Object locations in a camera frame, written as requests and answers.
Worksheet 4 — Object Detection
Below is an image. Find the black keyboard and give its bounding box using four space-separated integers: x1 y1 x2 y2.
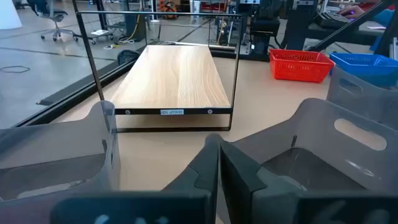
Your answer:
313 11 354 30

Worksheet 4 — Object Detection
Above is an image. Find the person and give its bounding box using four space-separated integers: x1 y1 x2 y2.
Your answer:
337 0 398 52

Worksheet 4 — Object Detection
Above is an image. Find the wooden shelf black metal frame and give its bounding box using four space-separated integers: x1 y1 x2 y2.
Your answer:
75 11 244 134

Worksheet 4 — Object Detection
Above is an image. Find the person's hand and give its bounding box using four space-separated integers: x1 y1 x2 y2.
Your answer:
337 4 366 19

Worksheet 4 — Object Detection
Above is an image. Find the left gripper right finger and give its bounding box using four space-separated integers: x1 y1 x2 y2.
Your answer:
220 141 299 224

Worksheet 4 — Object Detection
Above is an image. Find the low cart with white paper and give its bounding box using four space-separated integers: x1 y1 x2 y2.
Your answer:
81 29 114 45

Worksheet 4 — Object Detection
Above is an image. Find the black metal table frame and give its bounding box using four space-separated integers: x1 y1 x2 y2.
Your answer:
14 0 398 128

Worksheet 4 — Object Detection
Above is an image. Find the grey plastic basket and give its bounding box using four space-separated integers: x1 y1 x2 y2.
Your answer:
231 98 398 195
325 65 398 130
0 100 121 203

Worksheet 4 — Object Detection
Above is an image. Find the red mesh plastic basket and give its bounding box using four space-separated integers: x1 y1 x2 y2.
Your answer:
269 49 336 84

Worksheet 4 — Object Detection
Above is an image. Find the orange equipment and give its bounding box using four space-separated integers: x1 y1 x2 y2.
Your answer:
157 0 178 20

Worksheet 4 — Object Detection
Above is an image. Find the black mesh bin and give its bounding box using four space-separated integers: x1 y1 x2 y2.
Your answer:
117 49 141 66

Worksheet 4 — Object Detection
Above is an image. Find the blue mesh plastic basket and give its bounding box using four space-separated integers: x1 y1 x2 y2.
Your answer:
328 52 398 88

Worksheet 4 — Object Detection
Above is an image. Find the yellow floor cable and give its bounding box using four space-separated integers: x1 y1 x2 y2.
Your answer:
119 14 141 45

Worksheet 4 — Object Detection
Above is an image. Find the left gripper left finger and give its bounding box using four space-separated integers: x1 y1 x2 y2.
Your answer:
161 133 220 224

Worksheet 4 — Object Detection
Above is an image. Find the dark desk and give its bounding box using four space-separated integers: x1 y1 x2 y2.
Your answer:
306 18 389 47

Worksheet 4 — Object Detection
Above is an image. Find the red storage box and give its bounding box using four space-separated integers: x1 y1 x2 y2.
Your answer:
200 1 229 14

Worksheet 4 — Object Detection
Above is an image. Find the black floor cable loop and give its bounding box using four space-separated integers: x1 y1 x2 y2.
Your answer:
0 65 31 74

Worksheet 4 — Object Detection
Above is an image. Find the grey office chair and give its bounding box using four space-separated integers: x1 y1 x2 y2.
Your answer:
28 0 79 43

